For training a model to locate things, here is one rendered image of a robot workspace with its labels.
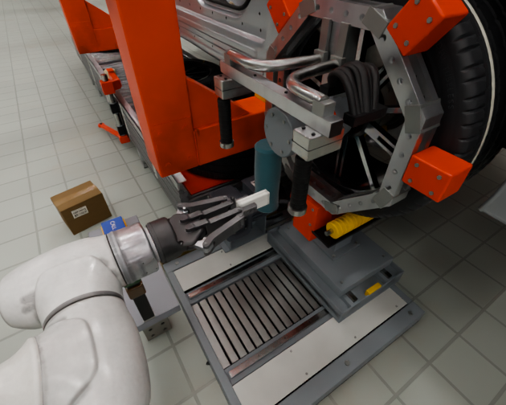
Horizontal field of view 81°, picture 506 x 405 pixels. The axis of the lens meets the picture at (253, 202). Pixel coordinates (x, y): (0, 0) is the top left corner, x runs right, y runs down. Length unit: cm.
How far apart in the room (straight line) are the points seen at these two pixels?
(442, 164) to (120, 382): 64
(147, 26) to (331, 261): 104
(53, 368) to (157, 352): 98
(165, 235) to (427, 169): 52
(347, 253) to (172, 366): 82
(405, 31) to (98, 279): 66
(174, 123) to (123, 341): 83
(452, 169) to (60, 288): 69
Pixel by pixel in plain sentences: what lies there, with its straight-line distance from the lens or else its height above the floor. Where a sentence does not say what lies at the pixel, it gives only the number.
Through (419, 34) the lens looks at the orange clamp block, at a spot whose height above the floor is 109.
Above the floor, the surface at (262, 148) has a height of 74.
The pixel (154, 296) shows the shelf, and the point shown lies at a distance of 94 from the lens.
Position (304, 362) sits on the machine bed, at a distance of 123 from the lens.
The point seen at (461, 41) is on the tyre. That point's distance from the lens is 73.
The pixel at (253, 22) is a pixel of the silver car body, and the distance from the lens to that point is 141.
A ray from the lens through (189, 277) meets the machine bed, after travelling 141.
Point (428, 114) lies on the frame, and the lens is 68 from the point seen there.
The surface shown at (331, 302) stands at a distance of 126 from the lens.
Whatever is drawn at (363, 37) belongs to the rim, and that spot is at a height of 104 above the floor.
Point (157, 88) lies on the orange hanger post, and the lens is 107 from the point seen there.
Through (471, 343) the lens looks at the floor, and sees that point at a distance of 159.
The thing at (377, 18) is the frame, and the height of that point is 110.
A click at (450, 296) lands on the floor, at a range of 168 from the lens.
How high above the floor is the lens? 122
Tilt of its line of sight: 42 degrees down
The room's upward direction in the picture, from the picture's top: straight up
